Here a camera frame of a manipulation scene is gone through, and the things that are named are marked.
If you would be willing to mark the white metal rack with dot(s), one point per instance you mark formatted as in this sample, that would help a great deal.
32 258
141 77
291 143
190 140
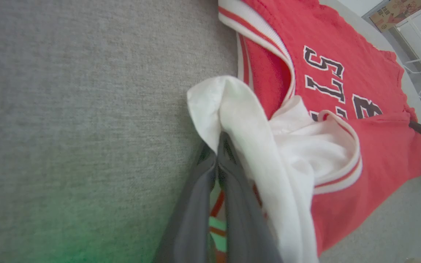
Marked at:
415 30

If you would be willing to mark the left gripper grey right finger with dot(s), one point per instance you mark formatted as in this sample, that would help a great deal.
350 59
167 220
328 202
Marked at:
243 219

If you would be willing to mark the brown printed cardboard box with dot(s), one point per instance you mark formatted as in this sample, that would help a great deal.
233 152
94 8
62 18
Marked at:
397 12

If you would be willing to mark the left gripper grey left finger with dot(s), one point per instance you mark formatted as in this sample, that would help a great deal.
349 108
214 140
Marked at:
192 219

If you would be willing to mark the red and white sports jersey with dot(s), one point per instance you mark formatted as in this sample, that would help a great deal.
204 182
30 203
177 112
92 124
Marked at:
342 91

